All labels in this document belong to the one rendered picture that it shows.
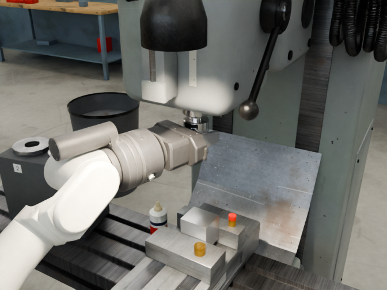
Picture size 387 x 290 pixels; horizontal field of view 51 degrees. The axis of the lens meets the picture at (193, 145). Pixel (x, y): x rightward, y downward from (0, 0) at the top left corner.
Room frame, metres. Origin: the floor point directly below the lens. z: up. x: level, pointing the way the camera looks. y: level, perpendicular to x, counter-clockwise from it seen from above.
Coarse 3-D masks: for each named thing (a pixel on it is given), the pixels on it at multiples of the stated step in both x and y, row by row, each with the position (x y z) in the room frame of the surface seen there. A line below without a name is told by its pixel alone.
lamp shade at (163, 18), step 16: (160, 0) 0.42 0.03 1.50; (176, 0) 0.42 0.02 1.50; (192, 0) 0.43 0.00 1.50; (144, 16) 0.43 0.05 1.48; (160, 16) 0.42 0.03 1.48; (176, 16) 0.42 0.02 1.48; (192, 16) 0.42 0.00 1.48; (144, 32) 0.43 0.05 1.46; (160, 32) 0.42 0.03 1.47; (176, 32) 0.41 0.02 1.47; (192, 32) 0.42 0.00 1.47; (160, 48) 0.42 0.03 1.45; (176, 48) 0.41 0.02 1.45; (192, 48) 0.42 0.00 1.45
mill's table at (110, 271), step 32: (0, 192) 1.01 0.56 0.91; (0, 224) 0.84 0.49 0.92; (128, 224) 0.86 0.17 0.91; (64, 256) 0.72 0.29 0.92; (96, 256) 0.74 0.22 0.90; (128, 256) 0.72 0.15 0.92; (256, 256) 0.72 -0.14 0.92; (96, 288) 0.67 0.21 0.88; (256, 288) 0.63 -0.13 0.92; (288, 288) 0.63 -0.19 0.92; (320, 288) 0.63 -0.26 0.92; (352, 288) 0.63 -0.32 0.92
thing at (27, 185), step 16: (16, 144) 0.89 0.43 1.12; (32, 144) 0.91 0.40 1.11; (0, 160) 0.85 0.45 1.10; (16, 160) 0.84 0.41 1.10; (32, 160) 0.83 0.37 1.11; (16, 176) 0.84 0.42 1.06; (32, 176) 0.82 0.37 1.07; (16, 192) 0.84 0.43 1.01; (32, 192) 0.83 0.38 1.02; (48, 192) 0.81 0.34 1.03; (16, 208) 0.85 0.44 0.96; (96, 224) 0.83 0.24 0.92
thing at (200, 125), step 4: (204, 116) 0.69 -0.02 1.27; (184, 120) 0.67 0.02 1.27; (188, 120) 0.67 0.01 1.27; (192, 120) 0.67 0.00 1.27; (200, 120) 0.67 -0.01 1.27; (204, 120) 0.67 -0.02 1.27; (208, 120) 0.68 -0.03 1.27; (184, 124) 0.67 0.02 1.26; (188, 124) 0.66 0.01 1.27; (192, 124) 0.66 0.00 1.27; (196, 124) 0.66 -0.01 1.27; (200, 124) 0.66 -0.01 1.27; (204, 124) 0.66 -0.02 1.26; (208, 124) 0.68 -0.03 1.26; (196, 128) 0.66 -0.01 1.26
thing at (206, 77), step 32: (224, 0) 0.56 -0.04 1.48; (256, 0) 0.63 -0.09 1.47; (128, 32) 0.64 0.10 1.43; (224, 32) 0.57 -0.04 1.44; (256, 32) 0.64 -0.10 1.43; (128, 64) 0.64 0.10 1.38; (192, 64) 0.58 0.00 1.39; (224, 64) 0.57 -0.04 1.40; (256, 64) 0.65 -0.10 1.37; (192, 96) 0.58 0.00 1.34; (224, 96) 0.57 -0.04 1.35
